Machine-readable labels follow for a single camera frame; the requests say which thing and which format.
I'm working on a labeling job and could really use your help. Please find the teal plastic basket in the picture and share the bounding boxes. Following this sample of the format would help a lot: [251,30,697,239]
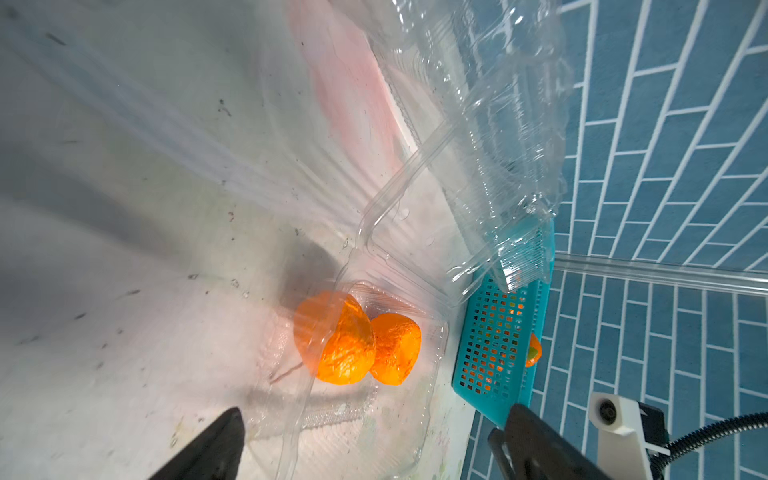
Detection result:
[452,222,555,429]

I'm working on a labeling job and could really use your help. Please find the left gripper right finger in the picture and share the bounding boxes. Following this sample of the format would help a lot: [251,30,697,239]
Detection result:
[505,404,608,480]

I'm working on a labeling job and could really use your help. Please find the clear container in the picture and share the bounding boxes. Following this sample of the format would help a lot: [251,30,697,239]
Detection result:
[336,1,573,229]
[245,101,577,480]

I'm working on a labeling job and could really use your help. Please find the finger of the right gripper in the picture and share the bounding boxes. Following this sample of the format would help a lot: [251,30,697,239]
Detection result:
[487,428,516,480]

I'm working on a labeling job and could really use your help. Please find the orange pair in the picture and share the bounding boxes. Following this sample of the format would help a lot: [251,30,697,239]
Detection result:
[473,299,544,391]
[293,291,422,385]

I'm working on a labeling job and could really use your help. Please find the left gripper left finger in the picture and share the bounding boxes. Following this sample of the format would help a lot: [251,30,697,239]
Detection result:
[150,407,245,480]

